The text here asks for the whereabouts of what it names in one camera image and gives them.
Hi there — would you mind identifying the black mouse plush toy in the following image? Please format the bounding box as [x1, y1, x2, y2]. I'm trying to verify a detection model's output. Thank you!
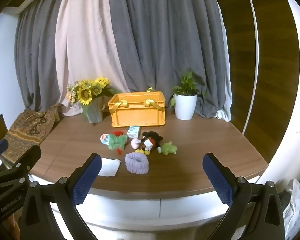
[136, 131, 164, 156]

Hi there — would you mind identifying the green plant in white pot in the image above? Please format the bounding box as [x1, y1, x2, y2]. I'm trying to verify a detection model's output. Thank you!
[169, 70, 207, 121]

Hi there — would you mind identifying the white folded cloth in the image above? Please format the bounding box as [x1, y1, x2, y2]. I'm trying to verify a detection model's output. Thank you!
[98, 157, 121, 177]

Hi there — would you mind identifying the dark wooden door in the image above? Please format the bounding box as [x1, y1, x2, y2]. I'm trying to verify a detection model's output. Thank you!
[210, 0, 300, 160]

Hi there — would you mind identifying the light green plush toy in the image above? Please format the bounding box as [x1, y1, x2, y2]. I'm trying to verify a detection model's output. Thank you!
[157, 141, 179, 156]

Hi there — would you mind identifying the pale pink curtain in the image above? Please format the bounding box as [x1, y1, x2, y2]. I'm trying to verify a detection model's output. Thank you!
[54, 0, 130, 117]

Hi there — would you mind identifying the yellow plastic crate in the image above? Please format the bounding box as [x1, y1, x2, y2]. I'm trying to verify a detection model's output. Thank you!
[107, 87, 167, 128]

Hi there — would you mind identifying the brown patterned cloth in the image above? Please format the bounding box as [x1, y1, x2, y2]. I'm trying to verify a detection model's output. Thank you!
[1, 103, 64, 161]

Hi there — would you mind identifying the white crumpled cloth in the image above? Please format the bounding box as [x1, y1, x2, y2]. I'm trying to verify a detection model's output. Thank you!
[282, 176, 300, 240]

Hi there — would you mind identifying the grey ribbed vase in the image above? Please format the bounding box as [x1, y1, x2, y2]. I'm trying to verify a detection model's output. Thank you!
[82, 97, 104, 124]

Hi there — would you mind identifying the green and red plush toy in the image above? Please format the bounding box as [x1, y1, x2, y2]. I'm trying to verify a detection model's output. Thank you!
[107, 130, 129, 157]

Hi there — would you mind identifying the grey curtain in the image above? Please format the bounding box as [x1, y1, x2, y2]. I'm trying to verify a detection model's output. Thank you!
[14, 11, 65, 113]
[107, 0, 231, 120]

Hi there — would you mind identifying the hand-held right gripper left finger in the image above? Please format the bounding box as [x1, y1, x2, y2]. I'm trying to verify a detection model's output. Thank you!
[17, 153, 102, 240]

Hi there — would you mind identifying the white curtain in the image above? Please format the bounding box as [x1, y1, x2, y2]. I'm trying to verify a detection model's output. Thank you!
[216, 5, 232, 122]

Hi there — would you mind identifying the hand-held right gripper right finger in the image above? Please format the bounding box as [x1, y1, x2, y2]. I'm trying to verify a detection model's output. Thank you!
[202, 152, 285, 240]

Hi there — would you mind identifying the sunflower bouquet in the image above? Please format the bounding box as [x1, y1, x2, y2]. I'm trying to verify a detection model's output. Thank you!
[66, 77, 121, 120]

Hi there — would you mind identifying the blue white tissue pack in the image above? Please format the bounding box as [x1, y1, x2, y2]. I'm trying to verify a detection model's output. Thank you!
[127, 126, 142, 139]

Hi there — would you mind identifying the purple knitted scrunchie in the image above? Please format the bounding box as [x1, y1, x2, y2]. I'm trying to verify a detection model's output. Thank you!
[125, 152, 150, 175]

